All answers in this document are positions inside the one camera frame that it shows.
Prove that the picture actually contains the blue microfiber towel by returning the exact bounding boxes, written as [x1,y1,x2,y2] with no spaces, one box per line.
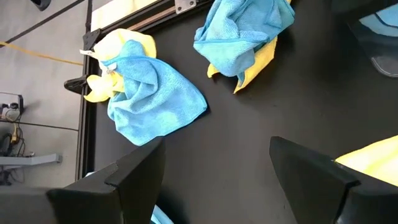
[192,0,295,84]
[150,204,174,224]
[359,3,398,37]
[99,39,208,147]

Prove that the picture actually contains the yellow microfiber towel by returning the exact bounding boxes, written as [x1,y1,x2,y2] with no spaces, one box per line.
[80,27,157,103]
[206,0,293,94]
[335,134,398,187]

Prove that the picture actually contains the yellow extension cord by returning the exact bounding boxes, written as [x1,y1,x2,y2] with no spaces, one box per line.
[0,41,84,67]

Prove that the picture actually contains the wooden table side board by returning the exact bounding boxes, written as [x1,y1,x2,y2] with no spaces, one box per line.
[90,0,180,32]

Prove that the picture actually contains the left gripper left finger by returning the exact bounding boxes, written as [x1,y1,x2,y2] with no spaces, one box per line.
[0,138,167,224]

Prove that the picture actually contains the silver metal bracket plate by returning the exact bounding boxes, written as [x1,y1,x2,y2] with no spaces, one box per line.
[174,0,197,15]

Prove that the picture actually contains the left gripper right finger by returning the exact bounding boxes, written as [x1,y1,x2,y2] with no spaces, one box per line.
[269,136,398,224]

